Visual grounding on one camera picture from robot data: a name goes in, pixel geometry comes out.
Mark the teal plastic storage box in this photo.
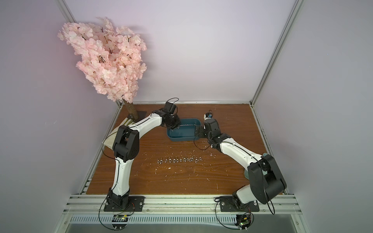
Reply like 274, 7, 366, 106
167, 118, 201, 142

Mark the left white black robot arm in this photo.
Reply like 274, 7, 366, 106
104, 102, 181, 209

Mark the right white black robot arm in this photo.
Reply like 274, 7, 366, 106
201, 117, 287, 204

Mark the teal plastic dustpan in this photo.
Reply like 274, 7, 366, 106
244, 170, 249, 180

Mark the white green work glove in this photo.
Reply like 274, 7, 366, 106
101, 117, 135, 150

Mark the pink artificial blossom tree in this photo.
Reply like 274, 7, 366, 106
57, 17, 147, 120

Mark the right small circuit board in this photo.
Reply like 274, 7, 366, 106
235, 213, 254, 231

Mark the small circuit board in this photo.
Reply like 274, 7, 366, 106
235, 213, 254, 231
111, 214, 129, 231

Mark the left small circuit board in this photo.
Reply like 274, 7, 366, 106
111, 214, 129, 231

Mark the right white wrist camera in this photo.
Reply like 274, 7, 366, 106
204, 112, 213, 121

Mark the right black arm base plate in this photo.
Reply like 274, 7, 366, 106
215, 196, 259, 212

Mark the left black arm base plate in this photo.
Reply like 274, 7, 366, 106
104, 196, 145, 212

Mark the aluminium front rail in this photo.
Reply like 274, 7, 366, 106
63, 195, 302, 215

